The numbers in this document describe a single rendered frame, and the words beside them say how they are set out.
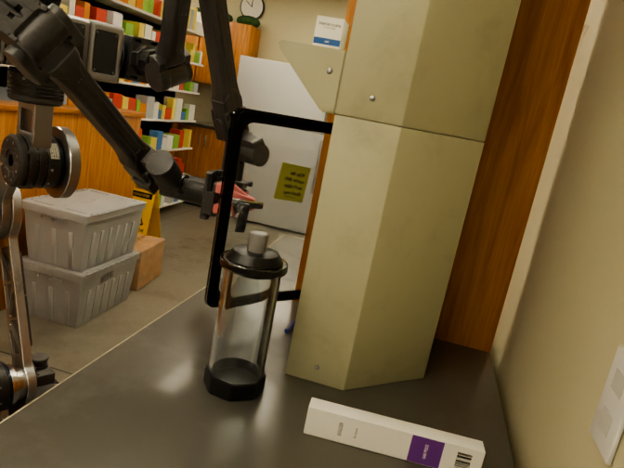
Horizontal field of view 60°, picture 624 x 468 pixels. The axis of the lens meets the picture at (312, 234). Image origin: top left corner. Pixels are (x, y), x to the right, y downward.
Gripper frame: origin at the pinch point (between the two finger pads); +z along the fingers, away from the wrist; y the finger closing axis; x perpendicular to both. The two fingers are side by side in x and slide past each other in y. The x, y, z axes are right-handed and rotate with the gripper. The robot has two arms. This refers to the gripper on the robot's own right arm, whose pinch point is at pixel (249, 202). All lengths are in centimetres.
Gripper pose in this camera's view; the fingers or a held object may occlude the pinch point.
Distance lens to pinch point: 113.7
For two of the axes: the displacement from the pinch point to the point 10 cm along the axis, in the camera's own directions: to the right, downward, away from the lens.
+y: 1.9, -9.5, -2.3
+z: 9.5, 2.4, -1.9
